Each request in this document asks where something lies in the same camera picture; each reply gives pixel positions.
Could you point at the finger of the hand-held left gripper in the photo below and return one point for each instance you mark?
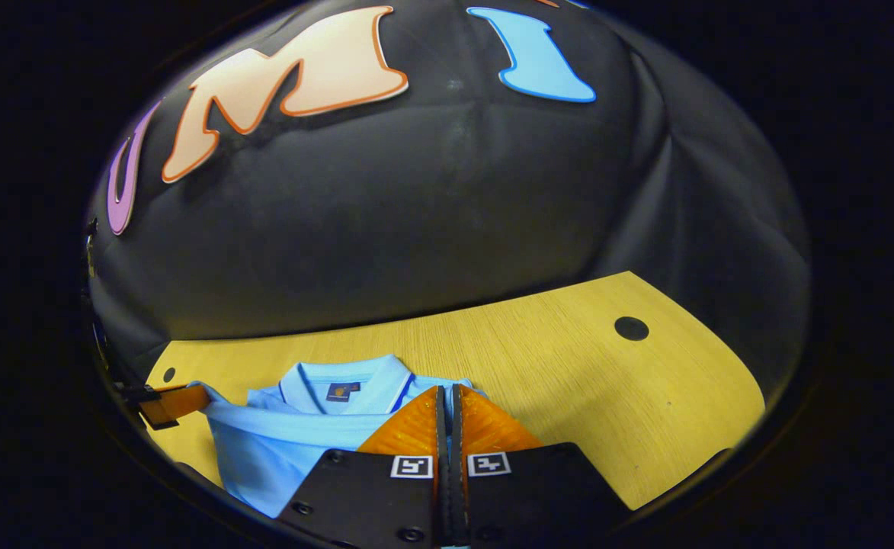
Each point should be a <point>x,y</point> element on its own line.
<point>180,402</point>

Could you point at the light blue T-shirt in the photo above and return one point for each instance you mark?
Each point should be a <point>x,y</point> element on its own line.
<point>279,442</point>

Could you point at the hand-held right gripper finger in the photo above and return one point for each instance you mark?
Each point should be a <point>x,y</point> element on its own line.
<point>458,503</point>
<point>441,503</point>

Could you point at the black backdrop cloth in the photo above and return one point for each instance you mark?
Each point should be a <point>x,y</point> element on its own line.
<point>446,198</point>

